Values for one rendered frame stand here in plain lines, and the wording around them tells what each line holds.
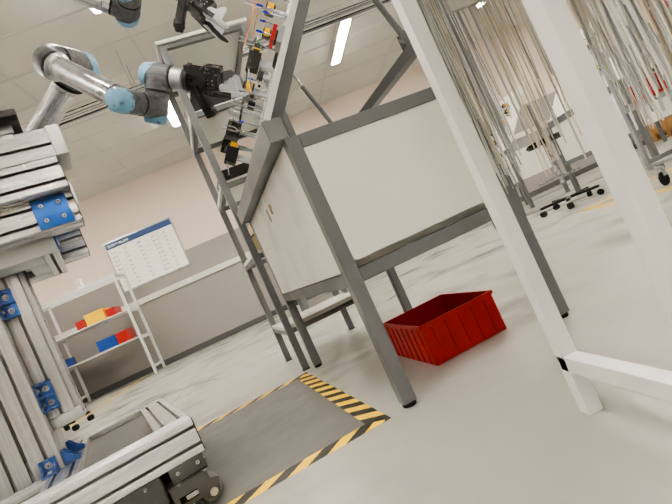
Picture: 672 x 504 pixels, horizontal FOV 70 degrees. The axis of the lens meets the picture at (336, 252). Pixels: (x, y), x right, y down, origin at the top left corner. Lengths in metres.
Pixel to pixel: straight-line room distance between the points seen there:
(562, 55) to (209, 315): 8.66
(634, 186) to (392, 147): 0.88
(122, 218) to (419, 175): 8.36
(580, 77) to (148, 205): 9.01
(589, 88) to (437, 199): 0.85
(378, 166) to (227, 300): 7.78
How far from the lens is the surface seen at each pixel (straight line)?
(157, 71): 1.75
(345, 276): 1.31
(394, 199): 1.39
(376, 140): 1.42
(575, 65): 0.66
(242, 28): 2.93
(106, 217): 9.61
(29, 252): 1.63
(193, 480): 1.40
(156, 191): 9.44
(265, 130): 1.35
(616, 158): 0.65
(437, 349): 1.62
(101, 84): 1.73
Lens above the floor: 0.44
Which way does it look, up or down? 1 degrees up
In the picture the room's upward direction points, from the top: 24 degrees counter-clockwise
